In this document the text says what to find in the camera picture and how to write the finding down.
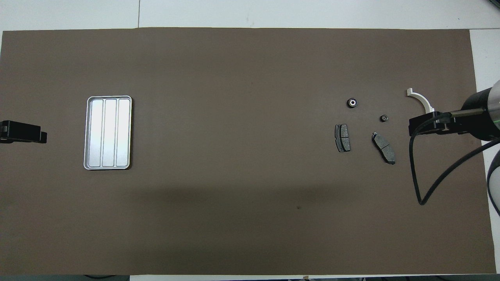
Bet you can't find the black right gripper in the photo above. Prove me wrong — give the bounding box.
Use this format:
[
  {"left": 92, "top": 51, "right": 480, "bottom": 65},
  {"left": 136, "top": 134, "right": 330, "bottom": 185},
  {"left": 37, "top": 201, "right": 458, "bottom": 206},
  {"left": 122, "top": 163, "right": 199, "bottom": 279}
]
[{"left": 409, "top": 88, "right": 493, "bottom": 141}]

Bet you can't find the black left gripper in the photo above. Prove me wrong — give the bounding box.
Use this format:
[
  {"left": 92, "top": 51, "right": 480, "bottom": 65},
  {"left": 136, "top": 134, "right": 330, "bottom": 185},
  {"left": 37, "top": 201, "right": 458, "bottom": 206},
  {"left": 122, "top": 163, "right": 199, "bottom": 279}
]
[{"left": 0, "top": 120, "right": 48, "bottom": 144}]

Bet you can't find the silver metal tray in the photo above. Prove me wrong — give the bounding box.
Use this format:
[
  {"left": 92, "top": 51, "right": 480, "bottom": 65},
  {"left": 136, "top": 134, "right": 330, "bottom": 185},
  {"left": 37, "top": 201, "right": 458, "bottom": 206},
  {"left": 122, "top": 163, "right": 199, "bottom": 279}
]
[{"left": 83, "top": 95, "right": 133, "bottom": 171}]

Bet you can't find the grey brake pad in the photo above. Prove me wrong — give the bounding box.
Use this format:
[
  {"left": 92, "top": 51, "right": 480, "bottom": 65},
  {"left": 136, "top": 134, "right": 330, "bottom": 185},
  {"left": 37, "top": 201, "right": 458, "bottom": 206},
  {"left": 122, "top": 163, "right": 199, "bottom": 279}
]
[
  {"left": 371, "top": 132, "right": 396, "bottom": 165},
  {"left": 334, "top": 124, "right": 351, "bottom": 153}
]

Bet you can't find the brown table mat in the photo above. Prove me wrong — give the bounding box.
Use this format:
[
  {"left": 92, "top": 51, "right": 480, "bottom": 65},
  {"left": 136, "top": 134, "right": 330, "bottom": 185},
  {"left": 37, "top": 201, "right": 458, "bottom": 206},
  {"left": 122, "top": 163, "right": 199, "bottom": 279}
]
[{"left": 0, "top": 27, "right": 496, "bottom": 276}]

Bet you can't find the white curved plastic bracket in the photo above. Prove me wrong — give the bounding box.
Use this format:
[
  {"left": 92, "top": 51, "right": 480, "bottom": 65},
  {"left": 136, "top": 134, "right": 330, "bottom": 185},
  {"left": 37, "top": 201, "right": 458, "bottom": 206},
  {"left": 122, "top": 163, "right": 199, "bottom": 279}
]
[{"left": 407, "top": 88, "right": 435, "bottom": 114}]

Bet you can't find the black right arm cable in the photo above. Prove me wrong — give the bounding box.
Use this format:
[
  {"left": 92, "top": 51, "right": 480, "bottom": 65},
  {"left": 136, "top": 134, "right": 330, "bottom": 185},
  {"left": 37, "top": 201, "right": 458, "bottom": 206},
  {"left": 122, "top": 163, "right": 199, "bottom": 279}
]
[{"left": 409, "top": 110, "right": 500, "bottom": 206}]

